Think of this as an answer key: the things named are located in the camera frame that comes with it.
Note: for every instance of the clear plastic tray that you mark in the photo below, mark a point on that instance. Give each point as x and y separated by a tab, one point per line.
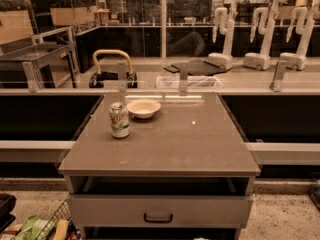
166	82

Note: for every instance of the white parked robot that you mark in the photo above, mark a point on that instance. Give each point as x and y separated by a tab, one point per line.
302	21
263	22
224	24

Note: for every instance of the green white soda can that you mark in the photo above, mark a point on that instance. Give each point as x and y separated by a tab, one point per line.
119	120

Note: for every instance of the wire basket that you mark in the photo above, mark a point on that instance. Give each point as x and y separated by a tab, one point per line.
63	212

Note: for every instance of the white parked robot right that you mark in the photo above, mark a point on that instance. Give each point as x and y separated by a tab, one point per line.
302	21

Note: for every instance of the yellow item in basket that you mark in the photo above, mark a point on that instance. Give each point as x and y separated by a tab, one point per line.
61	230

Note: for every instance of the green snack bag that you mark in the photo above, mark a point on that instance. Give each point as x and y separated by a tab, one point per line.
35	228

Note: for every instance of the grey counter cabinet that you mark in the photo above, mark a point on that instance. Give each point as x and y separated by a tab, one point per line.
190	147

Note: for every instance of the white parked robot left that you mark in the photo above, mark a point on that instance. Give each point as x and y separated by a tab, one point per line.
224	24

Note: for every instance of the black bin stack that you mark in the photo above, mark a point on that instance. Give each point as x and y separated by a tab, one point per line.
7	204

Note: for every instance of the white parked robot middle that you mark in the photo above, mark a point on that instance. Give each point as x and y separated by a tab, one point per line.
263	22

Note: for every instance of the grey metal table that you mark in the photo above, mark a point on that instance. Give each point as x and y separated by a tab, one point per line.
49	64

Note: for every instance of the black floor mat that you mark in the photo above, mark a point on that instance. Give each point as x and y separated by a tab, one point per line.
196	68

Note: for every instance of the grey drawer with black handle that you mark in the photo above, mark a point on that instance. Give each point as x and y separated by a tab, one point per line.
160	211

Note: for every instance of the white paper bowl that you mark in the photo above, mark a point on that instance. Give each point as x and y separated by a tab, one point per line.
143	108

